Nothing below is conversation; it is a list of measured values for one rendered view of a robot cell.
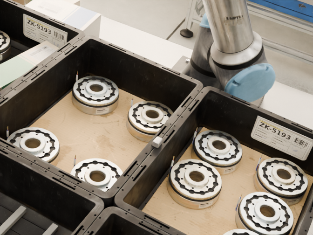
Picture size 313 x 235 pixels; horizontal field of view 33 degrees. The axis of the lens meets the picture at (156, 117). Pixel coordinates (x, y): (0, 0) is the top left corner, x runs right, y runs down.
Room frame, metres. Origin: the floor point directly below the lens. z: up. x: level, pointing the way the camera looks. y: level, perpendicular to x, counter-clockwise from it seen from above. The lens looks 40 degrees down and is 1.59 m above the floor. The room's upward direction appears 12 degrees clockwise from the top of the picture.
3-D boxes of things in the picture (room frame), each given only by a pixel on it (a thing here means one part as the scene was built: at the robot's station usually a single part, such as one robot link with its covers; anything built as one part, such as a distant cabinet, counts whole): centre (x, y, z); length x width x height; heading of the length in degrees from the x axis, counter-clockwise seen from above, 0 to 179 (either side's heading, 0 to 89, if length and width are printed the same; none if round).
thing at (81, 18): (1.34, 0.33, 0.74); 0.20 x 0.12 x 0.09; 75
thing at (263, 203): (0.67, -0.23, 0.86); 0.05 x 0.05 x 0.01
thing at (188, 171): (0.72, -0.10, 0.86); 0.05 x 0.05 x 0.01
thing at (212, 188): (0.72, -0.10, 0.86); 0.10 x 0.10 x 0.01
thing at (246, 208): (0.67, -0.23, 0.86); 0.10 x 0.10 x 0.01
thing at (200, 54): (1.16, -0.12, 0.91); 0.13 x 0.12 x 0.14; 24
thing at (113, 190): (0.80, 0.12, 0.92); 0.40 x 0.30 x 0.02; 160
